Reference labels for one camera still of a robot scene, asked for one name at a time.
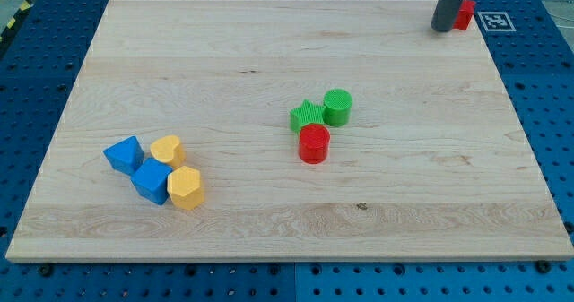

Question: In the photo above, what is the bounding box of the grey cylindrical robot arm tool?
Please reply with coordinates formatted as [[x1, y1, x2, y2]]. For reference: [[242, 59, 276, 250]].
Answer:
[[430, 0, 463, 33]]

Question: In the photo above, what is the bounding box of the red cylinder block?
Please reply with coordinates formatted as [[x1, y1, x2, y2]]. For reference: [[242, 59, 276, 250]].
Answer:
[[299, 124, 330, 164]]

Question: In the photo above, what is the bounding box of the green star block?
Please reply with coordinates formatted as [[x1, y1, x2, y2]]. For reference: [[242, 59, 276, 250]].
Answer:
[[290, 99, 325, 134]]

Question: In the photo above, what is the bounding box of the green cylinder block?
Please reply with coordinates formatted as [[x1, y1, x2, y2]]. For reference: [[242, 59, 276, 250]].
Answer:
[[323, 89, 352, 127]]

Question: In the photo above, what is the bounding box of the yellow hexagon block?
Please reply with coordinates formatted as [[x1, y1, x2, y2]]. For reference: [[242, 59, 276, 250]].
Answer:
[[167, 166, 204, 211]]

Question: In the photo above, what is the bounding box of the yellow heart block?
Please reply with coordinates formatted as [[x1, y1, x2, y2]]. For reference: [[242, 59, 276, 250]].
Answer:
[[150, 135, 186, 169]]

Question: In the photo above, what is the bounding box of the blue cube block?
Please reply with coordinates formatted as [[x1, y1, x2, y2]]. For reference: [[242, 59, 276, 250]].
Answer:
[[130, 158, 173, 205]]

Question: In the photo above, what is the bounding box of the wooden board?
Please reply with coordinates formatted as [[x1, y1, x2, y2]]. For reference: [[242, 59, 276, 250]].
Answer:
[[6, 0, 573, 263]]

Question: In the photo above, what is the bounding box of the blue triangle block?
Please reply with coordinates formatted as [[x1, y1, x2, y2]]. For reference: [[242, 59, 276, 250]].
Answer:
[[103, 135, 144, 176]]

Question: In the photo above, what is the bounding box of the red block at board corner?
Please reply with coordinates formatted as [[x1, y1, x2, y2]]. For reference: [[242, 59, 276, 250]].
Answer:
[[453, 0, 476, 30]]

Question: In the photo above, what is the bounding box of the white fiducial marker tag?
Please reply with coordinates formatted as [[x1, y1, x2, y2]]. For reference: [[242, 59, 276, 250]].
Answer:
[[478, 11, 516, 32]]

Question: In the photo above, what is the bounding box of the yellow black hazard tape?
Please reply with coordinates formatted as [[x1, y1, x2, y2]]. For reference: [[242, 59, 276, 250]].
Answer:
[[1, 0, 33, 46]]

